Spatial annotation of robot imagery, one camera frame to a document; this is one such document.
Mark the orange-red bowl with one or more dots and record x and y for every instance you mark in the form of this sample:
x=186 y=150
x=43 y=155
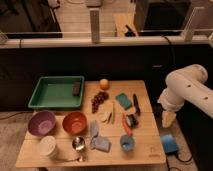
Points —
x=74 y=123

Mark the grey metal post right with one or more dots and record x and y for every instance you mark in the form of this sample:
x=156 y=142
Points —
x=192 y=23

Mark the black marker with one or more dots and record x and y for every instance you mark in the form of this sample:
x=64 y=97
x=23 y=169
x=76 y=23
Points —
x=136 y=105

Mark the blue-grey cloth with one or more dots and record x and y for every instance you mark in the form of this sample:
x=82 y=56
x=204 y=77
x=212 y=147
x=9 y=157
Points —
x=98 y=142

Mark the purple bowl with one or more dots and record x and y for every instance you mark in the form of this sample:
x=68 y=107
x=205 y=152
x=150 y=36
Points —
x=42 y=123

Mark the orange fruit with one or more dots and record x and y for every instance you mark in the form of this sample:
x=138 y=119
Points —
x=104 y=84

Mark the banana slices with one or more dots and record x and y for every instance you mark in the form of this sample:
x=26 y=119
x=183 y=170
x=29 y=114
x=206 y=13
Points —
x=108 y=115

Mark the silver metal ladle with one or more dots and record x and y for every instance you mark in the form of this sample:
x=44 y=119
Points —
x=78 y=144

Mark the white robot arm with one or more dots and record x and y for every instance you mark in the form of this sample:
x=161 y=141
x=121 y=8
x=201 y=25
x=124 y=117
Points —
x=185 y=84

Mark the black remote in tray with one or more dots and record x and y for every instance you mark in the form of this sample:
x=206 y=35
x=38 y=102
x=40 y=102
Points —
x=76 y=88

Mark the grey metal post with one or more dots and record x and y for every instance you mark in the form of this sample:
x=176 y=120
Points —
x=192 y=23
x=95 y=27

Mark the teal sponge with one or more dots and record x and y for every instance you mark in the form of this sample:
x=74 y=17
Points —
x=124 y=101

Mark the small blue bowl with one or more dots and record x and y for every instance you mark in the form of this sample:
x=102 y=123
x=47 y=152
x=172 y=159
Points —
x=127 y=143

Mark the blue box on floor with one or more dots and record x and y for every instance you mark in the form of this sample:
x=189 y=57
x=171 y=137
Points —
x=169 y=144

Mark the green plastic tray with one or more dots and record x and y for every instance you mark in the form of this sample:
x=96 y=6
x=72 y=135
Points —
x=55 y=92

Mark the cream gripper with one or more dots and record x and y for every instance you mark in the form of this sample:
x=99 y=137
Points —
x=168 y=118

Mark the white cup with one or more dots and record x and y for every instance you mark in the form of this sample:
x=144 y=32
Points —
x=48 y=146

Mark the dark red grapes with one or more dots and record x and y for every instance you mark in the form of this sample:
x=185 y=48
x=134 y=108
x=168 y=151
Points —
x=98 y=99

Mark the orange carrot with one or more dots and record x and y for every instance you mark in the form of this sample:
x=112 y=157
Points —
x=125 y=126

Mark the grey metal post left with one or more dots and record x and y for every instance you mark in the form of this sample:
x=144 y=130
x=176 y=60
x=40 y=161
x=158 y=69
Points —
x=95 y=27

